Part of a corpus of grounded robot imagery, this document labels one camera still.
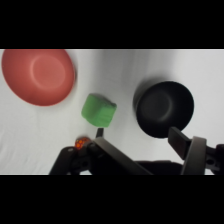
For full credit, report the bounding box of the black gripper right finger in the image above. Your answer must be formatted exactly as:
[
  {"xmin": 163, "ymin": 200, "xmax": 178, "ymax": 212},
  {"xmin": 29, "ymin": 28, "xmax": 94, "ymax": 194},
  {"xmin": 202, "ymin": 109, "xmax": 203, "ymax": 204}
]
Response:
[{"xmin": 167, "ymin": 126, "xmax": 224, "ymax": 176}]

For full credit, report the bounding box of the red orange patterned ball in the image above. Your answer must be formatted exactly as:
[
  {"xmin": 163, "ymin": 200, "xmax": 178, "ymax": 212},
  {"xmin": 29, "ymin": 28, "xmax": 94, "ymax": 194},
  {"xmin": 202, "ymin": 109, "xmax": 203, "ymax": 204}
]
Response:
[{"xmin": 74, "ymin": 136, "xmax": 92, "ymax": 150}]

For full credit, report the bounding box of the red plastic bowl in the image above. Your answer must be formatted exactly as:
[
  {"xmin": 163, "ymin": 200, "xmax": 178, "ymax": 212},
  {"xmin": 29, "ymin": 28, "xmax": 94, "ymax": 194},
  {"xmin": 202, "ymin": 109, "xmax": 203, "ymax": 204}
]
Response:
[{"xmin": 1, "ymin": 49, "xmax": 76, "ymax": 107}]

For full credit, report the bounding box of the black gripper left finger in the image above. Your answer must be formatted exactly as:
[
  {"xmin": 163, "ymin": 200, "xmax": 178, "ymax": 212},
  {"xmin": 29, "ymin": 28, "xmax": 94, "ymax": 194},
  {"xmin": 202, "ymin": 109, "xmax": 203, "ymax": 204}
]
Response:
[{"xmin": 49, "ymin": 127, "xmax": 154, "ymax": 176}]

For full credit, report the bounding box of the black plastic bowl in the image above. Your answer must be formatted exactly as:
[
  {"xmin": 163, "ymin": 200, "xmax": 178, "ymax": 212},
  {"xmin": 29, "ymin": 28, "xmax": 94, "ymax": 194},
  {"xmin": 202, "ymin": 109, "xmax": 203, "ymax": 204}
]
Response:
[{"xmin": 133, "ymin": 80, "xmax": 195, "ymax": 139}]

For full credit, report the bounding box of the green soft block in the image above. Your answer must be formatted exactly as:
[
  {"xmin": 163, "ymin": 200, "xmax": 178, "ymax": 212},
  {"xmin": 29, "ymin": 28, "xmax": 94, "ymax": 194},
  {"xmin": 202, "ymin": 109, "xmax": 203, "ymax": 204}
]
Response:
[{"xmin": 81, "ymin": 93, "xmax": 118, "ymax": 128}]

